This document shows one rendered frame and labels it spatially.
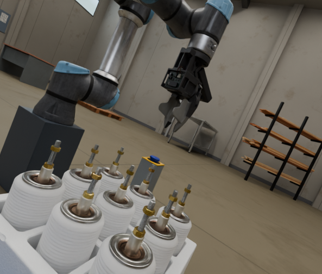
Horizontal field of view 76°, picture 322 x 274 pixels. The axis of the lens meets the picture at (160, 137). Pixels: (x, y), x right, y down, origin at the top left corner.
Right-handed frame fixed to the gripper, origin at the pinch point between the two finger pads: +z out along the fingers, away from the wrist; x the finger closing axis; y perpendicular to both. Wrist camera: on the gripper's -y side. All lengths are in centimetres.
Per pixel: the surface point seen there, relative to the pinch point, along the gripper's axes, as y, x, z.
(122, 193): 12.0, 5.5, 19.0
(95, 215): 20.5, 10.9, 20.8
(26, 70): -41, -534, 17
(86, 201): 23.0, 9.9, 18.6
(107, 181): 8.0, -7.2, 22.4
